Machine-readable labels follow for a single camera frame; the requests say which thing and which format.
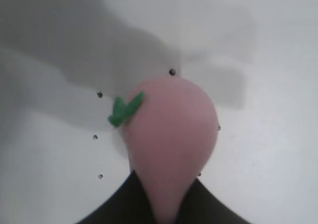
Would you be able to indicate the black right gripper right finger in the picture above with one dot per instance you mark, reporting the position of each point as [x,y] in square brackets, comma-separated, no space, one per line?
[203,206]

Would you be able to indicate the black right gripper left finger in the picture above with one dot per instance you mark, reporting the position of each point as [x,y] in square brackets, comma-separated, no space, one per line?
[129,204]

